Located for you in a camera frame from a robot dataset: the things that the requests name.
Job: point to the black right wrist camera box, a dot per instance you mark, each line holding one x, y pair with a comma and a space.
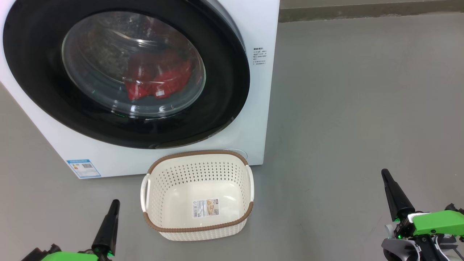
456, 208

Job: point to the blue white energy label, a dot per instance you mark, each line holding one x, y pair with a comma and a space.
84, 168

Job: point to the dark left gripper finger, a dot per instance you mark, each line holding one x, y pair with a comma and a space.
108, 232

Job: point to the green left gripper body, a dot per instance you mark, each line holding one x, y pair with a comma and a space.
69, 256

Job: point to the black round glass washer door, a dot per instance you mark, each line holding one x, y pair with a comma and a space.
36, 72

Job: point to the white front-load washing machine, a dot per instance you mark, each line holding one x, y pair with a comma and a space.
253, 108

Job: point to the white paper product label sticker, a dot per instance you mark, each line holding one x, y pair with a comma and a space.
206, 208

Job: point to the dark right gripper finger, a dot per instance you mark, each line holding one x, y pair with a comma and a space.
397, 199

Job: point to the red cloth garment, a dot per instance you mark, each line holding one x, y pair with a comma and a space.
166, 81

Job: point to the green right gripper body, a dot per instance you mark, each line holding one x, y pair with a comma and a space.
438, 223

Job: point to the cream perforated basket brown rim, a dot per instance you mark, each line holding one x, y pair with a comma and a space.
217, 174

